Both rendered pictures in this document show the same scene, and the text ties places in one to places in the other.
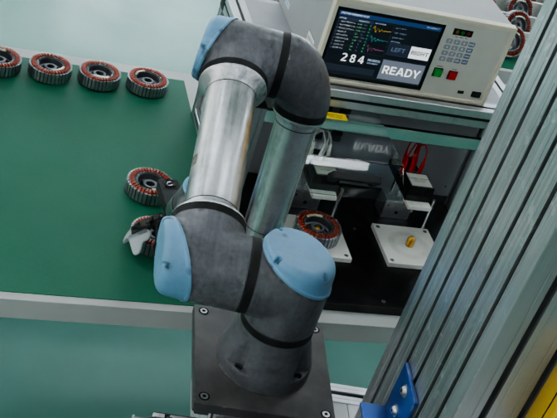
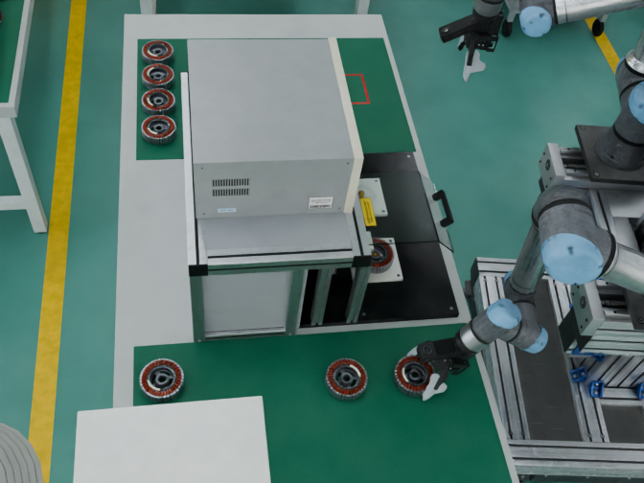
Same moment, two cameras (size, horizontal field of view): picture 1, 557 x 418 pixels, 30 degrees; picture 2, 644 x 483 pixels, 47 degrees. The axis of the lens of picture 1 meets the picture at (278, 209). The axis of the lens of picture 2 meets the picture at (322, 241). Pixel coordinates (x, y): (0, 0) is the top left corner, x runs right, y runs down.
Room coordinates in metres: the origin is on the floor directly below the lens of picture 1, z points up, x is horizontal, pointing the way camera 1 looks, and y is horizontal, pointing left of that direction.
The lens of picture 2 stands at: (2.02, 1.22, 2.55)
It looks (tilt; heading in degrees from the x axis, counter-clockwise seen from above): 53 degrees down; 276
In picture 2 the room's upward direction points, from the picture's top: 10 degrees clockwise
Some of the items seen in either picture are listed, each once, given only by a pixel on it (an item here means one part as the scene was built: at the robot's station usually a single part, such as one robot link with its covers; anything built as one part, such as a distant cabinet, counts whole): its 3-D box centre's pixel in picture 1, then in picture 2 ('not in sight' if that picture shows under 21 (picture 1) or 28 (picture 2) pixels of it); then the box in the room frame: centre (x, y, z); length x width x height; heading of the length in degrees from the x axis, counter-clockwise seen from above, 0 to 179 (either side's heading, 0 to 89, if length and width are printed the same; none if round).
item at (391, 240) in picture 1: (408, 247); not in sight; (2.09, -0.32, 0.78); 0.15 x 0.15 x 0.01; 22
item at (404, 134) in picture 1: (385, 131); not in sight; (2.14, -0.17, 1.03); 0.62 x 0.01 x 0.03; 112
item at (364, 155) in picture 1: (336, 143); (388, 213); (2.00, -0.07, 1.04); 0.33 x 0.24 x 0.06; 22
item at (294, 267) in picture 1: (287, 281); not in sight; (1.24, -0.05, 1.20); 0.13 x 0.12 x 0.14; 100
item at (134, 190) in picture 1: (149, 186); (346, 379); (1.99, 0.30, 0.77); 0.11 x 0.11 x 0.04
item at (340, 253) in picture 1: (313, 237); (373, 260); (2.00, -0.10, 0.78); 0.15 x 0.15 x 0.01; 22
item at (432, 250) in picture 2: (357, 244); (360, 231); (2.06, -0.21, 0.76); 0.64 x 0.47 x 0.02; 112
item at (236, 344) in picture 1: (271, 338); not in sight; (1.24, -0.05, 1.09); 0.15 x 0.15 x 0.10
